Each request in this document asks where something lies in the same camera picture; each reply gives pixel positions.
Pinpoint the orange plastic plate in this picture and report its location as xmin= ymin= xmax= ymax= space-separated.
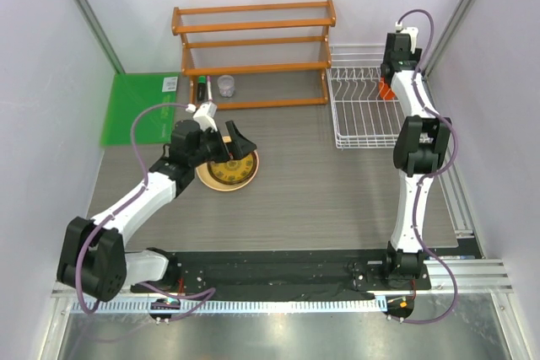
xmin=379 ymin=78 xmax=396 ymax=101

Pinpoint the white wire dish rack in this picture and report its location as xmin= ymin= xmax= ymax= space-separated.
xmin=327 ymin=44 xmax=430 ymax=149

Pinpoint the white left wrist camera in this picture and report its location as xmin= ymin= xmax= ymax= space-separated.
xmin=186 ymin=101 xmax=218 ymax=131

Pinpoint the black green marker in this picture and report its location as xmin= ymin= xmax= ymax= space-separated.
xmin=196 ymin=76 xmax=207 ymax=103

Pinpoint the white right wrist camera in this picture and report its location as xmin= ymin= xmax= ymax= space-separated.
xmin=395 ymin=22 xmax=419 ymax=52

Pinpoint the orange wooden shelf rack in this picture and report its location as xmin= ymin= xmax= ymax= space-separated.
xmin=170 ymin=0 xmax=337 ymax=110

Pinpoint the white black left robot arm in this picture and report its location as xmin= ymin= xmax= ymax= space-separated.
xmin=57 ymin=120 xmax=257 ymax=302

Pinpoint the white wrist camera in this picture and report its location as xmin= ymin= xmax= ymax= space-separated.
xmin=395 ymin=22 xmax=419 ymax=52
xmin=186 ymin=101 xmax=218 ymax=131

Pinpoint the pink white marker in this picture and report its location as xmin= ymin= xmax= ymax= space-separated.
xmin=207 ymin=76 xmax=213 ymax=102

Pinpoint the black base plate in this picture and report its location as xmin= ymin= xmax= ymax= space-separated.
xmin=157 ymin=249 xmax=431 ymax=302

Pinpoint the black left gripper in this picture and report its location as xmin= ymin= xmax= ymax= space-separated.
xmin=189 ymin=121 xmax=256 ymax=167

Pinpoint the clear plastic cup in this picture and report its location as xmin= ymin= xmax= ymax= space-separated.
xmin=217 ymin=75 xmax=235 ymax=98

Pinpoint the olive yellow patterned plate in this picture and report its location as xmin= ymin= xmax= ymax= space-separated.
xmin=208 ymin=153 xmax=257 ymax=185

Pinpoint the aluminium front rail frame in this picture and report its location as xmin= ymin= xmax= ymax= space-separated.
xmin=68 ymin=255 xmax=513 ymax=322

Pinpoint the cream yellow plate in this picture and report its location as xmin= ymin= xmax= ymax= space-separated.
xmin=196 ymin=135 xmax=261 ymax=192

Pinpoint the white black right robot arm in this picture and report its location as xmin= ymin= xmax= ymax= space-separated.
xmin=381 ymin=27 xmax=451 ymax=289

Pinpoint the green plastic mat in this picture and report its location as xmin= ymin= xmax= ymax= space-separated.
xmin=101 ymin=73 xmax=179 ymax=147

